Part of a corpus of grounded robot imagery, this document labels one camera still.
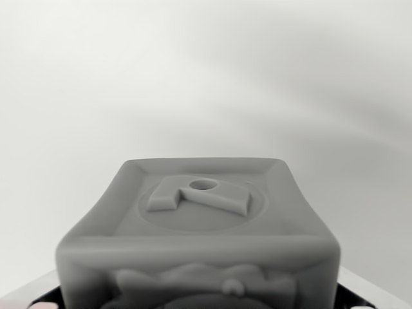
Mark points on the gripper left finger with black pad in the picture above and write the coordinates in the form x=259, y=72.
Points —
x=38, y=297

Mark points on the grey embossed toy cube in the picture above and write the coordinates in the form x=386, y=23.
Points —
x=196, y=244

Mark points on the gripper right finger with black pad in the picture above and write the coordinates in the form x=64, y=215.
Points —
x=357, y=297

